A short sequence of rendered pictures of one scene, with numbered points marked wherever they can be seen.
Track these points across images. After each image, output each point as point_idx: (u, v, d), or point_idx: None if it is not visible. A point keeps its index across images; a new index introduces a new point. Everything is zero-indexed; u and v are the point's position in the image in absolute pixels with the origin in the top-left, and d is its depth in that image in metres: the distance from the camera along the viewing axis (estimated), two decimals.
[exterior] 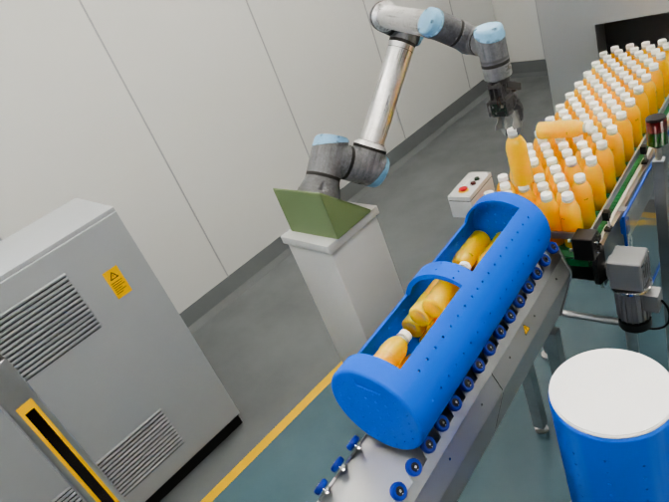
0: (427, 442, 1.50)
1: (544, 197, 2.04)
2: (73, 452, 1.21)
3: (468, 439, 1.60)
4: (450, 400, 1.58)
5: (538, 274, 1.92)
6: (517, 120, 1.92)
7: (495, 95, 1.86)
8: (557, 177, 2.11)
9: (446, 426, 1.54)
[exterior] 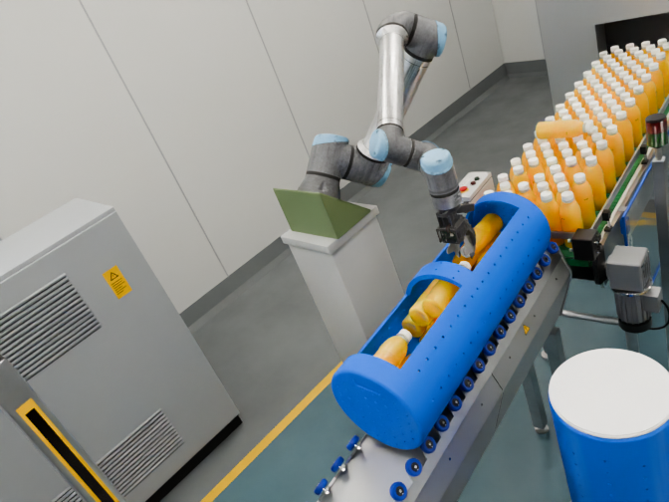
0: (427, 442, 1.50)
1: (544, 197, 2.04)
2: (73, 452, 1.21)
3: (468, 439, 1.60)
4: (450, 400, 1.58)
5: (538, 274, 1.92)
6: (469, 245, 1.82)
7: (444, 222, 1.76)
8: (557, 177, 2.11)
9: (446, 426, 1.54)
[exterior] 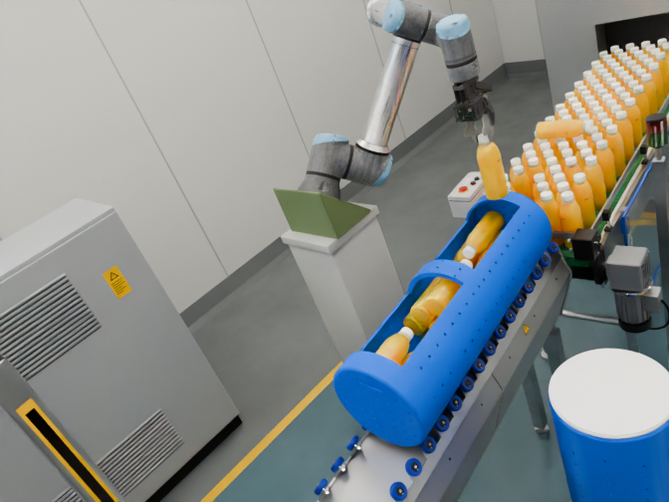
0: (428, 441, 1.50)
1: (544, 197, 2.04)
2: (73, 452, 1.21)
3: (468, 439, 1.60)
4: (451, 397, 1.58)
5: (537, 274, 1.92)
6: (488, 125, 1.71)
7: (461, 97, 1.65)
8: (557, 177, 2.11)
9: (444, 427, 1.54)
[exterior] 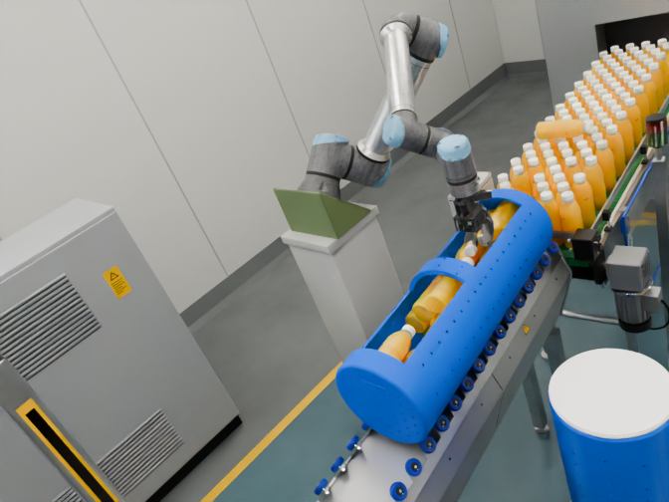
0: (428, 441, 1.50)
1: (544, 197, 2.04)
2: (73, 452, 1.21)
3: (468, 439, 1.60)
4: (452, 396, 1.59)
5: (536, 273, 1.92)
6: (487, 233, 1.78)
7: (462, 211, 1.71)
8: (557, 177, 2.11)
9: (442, 427, 1.53)
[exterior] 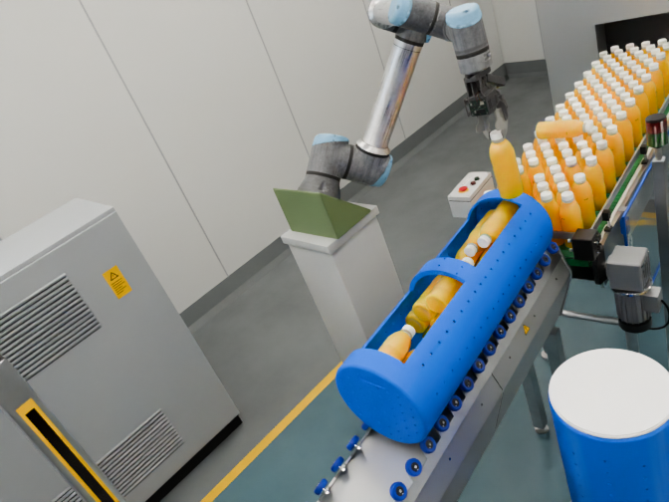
0: (428, 441, 1.50)
1: (544, 197, 2.04)
2: (73, 452, 1.21)
3: (468, 439, 1.60)
4: (452, 396, 1.59)
5: (536, 273, 1.92)
6: (501, 120, 1.63)
7: (473, 89, 1.57)
8: (557, 177, 2.11)
9: (442, 427, 1.53)
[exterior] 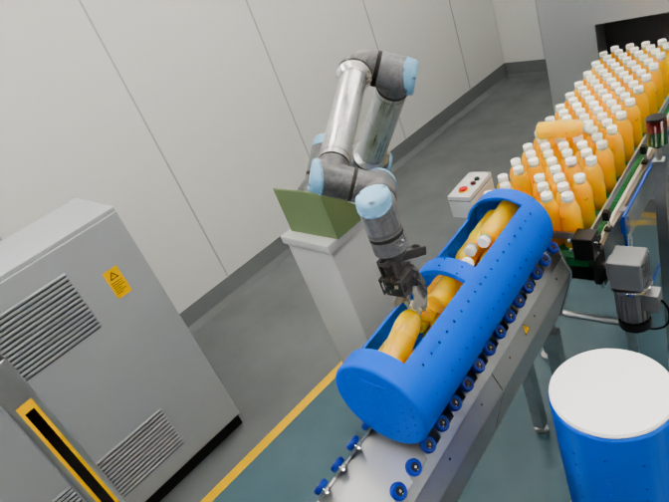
0: (428, 441, 1.50)
1: (544, 197, 2.04)
2: (73, 452, 1.21)
3: (468, 439, 1.60)
4: (452, 396, 1.59)
5: (536, 273, 1.92)
6: (419, 297, 1.52)
7: (386, 273, 1.46)
8: (557, 177, 2.11)
9: (442, 427, 1.53)
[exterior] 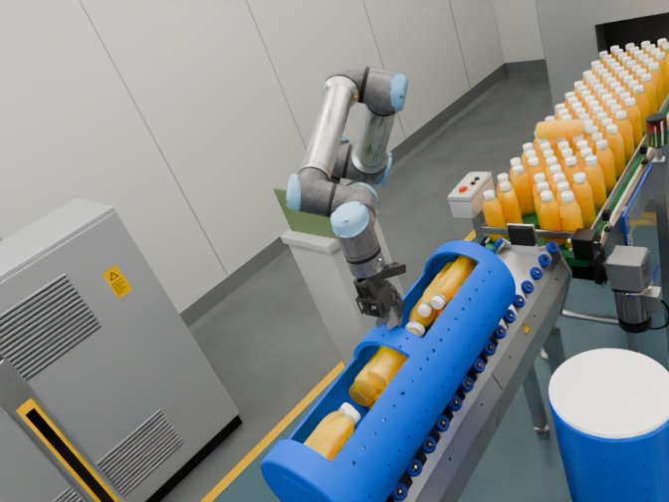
0: (427, 443, 1.50)
1: (544, 197, 2.04)
2: (73, 452, 1.21)
3: (468, 439, 1.60)
4: (451, 403, 1.58)
5: (536, 269, 1.93)
6: (394, 317, 1.49)
7: (363, 293, 1.41)
8: (557, 177, 2.11)
9: (447, 424, 1.54)
